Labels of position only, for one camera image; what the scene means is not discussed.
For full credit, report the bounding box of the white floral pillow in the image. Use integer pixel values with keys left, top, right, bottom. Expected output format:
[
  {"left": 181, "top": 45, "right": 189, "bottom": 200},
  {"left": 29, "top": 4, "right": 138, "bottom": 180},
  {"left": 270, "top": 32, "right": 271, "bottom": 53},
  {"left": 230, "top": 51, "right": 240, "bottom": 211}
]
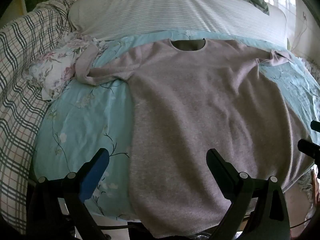
[{"left": 26, "top": 34, "right": 109, "bottom": 102}]

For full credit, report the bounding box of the pink knit sweater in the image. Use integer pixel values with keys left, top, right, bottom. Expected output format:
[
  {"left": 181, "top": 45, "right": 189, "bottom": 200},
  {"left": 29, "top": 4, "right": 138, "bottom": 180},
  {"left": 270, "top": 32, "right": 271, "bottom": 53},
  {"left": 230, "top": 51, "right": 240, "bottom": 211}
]
[{"left": 75, "top": 37, "right": 313, "bottom": 238}]

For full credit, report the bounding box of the light blue floral bed sheet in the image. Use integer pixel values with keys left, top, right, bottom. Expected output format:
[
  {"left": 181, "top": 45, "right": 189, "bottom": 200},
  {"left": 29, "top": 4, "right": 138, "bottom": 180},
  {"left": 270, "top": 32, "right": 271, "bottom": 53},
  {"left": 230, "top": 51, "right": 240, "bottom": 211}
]
[{"left": 34, "top": 29, "right": 320, "bottom": 220}]

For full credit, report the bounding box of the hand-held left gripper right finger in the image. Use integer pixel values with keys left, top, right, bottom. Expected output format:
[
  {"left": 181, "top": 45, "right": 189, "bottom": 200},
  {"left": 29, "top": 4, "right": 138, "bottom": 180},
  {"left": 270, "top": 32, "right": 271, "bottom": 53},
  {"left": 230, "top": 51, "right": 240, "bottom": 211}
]
[{"left": 206, "top": 149, "right": 290, "bottom": 240}]

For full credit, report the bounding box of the plaid checked cloth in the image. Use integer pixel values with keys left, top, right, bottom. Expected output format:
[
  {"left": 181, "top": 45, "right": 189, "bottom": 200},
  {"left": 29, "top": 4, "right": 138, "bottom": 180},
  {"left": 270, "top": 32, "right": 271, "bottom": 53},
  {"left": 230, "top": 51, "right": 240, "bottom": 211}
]
[{"left": 0, "top": 0, "right": 75, "bottom": 234}]

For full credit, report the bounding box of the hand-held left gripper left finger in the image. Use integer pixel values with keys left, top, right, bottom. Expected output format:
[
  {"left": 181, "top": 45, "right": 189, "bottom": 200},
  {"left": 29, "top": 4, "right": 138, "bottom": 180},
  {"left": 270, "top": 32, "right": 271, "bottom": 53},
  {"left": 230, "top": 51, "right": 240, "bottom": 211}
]
[{"left": 26, "top": 148, "right": 110, "bottom": 240}]

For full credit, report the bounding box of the white striped blanket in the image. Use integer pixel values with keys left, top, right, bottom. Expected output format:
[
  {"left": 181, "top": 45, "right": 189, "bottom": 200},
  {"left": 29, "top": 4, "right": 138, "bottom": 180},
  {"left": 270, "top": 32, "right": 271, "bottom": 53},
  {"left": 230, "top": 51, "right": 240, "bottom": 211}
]
[{"left": 68, "top": 0, "right": 288, "bottom": 48}]

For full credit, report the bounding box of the thin wall cable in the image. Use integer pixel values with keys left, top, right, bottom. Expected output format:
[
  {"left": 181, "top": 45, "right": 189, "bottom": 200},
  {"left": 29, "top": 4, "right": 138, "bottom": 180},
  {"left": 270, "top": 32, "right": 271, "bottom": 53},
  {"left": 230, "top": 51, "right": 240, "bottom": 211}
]
[{"left": 292, "top": 11, "right": 309, "bottom": 51}]

